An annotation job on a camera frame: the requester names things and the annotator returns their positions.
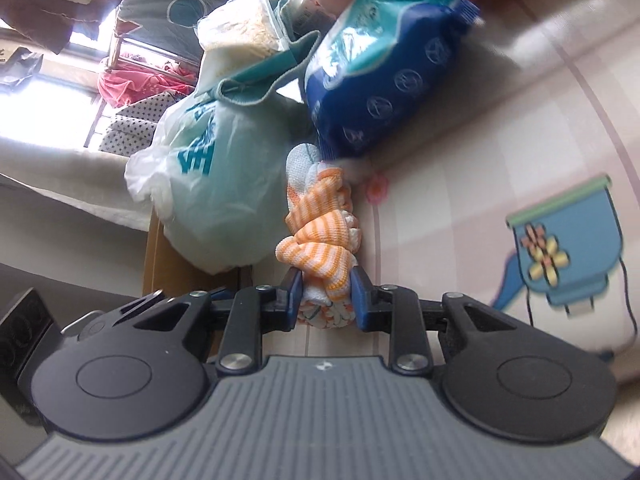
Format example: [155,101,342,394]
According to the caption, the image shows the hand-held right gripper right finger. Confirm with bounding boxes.
[350,267,528,375]

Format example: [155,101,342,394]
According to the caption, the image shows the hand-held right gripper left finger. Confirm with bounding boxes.
[120,268,306,373]

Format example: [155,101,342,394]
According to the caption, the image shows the orange striped white cloth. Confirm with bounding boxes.
[276,143,386,330]

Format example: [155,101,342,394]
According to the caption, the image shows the cardboard box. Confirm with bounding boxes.
[142,214,252,302]

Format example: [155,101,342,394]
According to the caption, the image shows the blue and teal tissue packet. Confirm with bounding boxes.
[304,0,485,161]

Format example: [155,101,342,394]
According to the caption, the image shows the teal towel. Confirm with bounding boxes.
[215,0,323,107]

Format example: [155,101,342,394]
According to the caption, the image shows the pale plastic bag teal print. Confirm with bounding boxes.
[124,89,321,276]

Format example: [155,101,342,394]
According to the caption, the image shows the polka-dot cloth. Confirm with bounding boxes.
[97,92,177,154]

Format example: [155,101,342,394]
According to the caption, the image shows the pink hanging clothes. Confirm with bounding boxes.
[97,52,197,109]

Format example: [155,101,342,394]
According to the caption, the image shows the clear bag of white cotton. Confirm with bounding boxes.
[196,0,282,54]

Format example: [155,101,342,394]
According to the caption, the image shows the dark maroon hanging cloth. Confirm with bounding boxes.
[0,0,132,57]

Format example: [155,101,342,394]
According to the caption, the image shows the blue dotted bedsheet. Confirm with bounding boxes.
[117,0,266,61]

